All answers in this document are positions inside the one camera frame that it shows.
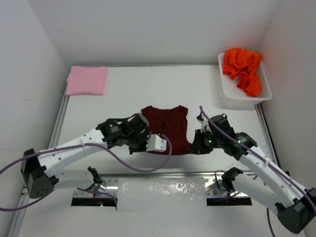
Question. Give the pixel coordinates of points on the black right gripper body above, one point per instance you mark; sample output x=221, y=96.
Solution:
x=206, y=141

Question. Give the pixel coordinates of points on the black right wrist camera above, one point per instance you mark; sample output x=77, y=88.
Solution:
x=205, y=127

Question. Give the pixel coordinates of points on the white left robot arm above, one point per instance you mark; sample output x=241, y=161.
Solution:
x=40, y=170

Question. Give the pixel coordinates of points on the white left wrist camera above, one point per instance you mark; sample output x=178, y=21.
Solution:
x=156, y=144

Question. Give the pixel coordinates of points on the pink t-shirt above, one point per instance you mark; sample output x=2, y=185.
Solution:
x=86, y=80

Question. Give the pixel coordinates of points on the orange t-shirt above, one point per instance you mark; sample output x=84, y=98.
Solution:
x=238, y=62

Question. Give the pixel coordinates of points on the dark red t-shirt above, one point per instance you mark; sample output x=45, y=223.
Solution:
x=172, y=123

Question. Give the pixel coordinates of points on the white plastic basket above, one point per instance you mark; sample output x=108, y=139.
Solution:
x=234, y=94

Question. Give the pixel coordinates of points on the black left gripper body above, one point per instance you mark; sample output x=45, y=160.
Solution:
x=137, y=142

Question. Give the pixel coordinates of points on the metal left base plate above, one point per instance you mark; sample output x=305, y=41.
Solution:
x=101, y=190

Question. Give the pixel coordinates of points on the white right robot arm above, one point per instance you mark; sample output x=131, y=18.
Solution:
x=292, y=203

